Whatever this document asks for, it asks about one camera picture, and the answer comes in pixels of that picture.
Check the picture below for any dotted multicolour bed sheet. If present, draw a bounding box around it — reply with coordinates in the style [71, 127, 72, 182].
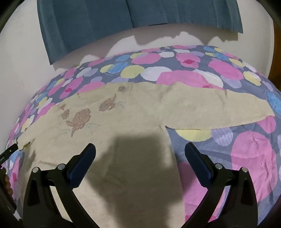
[4, 45, 281, 228]

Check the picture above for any beige knit sweater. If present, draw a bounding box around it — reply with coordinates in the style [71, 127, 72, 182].
[18, 82, 275, 228]

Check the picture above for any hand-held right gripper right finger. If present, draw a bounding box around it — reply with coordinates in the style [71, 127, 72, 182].
[184, 142, 258, 228]

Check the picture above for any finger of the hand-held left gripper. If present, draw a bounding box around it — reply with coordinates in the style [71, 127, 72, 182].
[0, 143, 19, 164]

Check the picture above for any person's left hand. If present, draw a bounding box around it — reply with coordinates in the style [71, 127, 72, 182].
[4, 174, 14, 196]

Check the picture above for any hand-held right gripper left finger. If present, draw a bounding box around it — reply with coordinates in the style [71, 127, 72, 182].
[22, 143, 97, 228]

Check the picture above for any teal curtain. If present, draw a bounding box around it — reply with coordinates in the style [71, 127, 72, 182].
[36, 0, 244, 66]

